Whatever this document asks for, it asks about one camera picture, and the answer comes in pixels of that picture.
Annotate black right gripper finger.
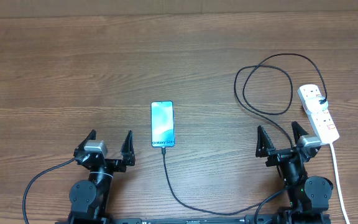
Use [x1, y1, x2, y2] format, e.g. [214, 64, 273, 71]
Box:
[255, 126, 275, 157]
[291, 121, 308, 144]

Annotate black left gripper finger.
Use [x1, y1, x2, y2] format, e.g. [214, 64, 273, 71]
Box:
[121, 130, 135, 166]
[73, 129, 96, 157]

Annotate black USB charging cable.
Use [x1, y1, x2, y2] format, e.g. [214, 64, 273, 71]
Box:
[161, 53, 328, 217]

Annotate blue Samsung Galaxy smartphone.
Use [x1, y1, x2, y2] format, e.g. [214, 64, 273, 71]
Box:
[150, 101, 175, 147]

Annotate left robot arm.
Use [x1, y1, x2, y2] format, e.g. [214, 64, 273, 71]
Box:
[68, 130, 135, 223]

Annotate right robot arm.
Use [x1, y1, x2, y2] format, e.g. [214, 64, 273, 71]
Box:
[251, 121, 334, 224]

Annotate white charger adapter plug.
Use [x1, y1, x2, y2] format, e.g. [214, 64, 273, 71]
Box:
[305, 96, 328, 114]

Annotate white power strip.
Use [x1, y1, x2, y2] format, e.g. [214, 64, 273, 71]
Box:
[297, 84, 339, 145]

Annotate white power strip cord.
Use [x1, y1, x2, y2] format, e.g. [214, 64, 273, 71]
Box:
[329, 142, 350, 224]

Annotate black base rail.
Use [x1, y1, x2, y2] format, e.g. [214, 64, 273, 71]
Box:
[56, 214, 331, 224]

